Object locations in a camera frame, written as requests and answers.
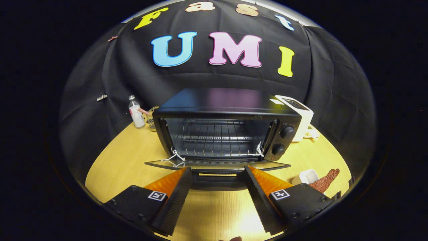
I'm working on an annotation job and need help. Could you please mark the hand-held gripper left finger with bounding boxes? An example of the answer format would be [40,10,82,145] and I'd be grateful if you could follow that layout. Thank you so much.
[104,167,193,237]

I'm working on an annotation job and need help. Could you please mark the small white dish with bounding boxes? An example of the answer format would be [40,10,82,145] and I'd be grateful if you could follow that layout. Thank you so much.
[292,169,320,186]

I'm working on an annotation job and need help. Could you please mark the brown bacon strip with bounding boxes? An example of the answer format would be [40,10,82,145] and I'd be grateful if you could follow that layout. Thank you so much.
[309,168,340,193]

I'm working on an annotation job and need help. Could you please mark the white pop-up toaster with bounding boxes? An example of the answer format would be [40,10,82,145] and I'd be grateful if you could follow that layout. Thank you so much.
[275,95,314,142]

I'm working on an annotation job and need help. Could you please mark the small wire mesh basket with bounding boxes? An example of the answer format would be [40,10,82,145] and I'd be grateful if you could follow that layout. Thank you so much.
[147,106,160,131]

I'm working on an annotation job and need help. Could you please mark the black backdrop cloth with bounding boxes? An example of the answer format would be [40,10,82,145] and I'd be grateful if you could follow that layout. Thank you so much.
[59,0,378,188]

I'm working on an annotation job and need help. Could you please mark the clear plastic bottle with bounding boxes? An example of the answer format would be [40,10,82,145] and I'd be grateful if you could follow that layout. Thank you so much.
[128,95,146,128]

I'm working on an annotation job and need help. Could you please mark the black toaster oven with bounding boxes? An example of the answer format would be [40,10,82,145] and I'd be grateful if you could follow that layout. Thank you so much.
[144,88,302,191]

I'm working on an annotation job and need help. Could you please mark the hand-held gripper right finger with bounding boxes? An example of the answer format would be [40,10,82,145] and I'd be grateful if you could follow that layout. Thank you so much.
[244,166,335,235]

